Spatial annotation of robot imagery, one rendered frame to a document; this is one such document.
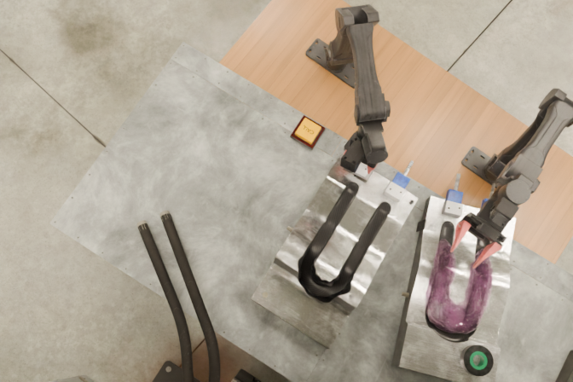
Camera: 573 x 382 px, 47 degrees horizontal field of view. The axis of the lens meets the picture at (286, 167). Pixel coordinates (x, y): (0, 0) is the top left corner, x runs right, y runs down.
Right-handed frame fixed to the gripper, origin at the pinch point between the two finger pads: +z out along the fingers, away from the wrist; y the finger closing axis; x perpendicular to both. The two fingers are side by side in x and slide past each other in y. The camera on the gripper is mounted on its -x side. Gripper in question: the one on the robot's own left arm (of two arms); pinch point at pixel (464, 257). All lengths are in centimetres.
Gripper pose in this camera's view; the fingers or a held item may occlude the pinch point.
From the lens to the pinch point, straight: 162.5
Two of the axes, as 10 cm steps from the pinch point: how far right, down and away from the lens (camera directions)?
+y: 8.0, 5.9, -1.3
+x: -0.1, 2.3, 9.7
